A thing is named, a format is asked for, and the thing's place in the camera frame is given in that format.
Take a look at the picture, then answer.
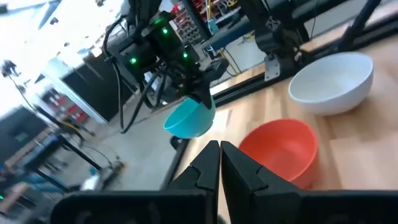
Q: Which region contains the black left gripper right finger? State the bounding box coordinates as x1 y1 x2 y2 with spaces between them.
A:
220 141 398 224

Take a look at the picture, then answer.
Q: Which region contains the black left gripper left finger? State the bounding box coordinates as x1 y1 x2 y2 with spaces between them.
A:
49 140 221 224

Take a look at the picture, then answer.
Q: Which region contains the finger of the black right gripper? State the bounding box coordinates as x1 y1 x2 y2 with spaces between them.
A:
188 88 213 110

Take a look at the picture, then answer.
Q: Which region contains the teal plastic bowl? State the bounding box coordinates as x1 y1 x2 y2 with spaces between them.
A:
163 96 216 139

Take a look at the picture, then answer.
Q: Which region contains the large white bowl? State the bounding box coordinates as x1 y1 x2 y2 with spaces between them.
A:
288 51 374 117

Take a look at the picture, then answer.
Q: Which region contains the blue workbench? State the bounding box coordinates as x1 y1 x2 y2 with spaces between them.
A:
200 14 254 52

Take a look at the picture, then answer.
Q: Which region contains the orange plastic bowl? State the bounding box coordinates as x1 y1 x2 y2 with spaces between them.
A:
238 118 320 190

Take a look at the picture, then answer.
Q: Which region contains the red parts shelf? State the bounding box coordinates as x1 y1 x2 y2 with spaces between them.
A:
170 2 205 46

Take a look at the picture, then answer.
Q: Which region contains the black cabinet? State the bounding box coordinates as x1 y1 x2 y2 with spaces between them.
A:
61 52 135 123

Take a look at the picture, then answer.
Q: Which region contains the dark side table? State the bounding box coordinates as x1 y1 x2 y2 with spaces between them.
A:
0 105 105 195

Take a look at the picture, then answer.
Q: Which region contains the black tripod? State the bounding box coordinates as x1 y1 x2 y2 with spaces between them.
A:
0 60 37 111

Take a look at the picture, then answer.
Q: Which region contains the metal mounting bracket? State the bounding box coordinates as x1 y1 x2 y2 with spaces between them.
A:
264 55 282 82

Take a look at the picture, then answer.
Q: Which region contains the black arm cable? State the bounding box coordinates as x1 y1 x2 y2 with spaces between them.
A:
102 17 167 135

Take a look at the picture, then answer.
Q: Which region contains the black diagonal frame strut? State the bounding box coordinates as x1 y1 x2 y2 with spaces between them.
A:
337 0 382 52

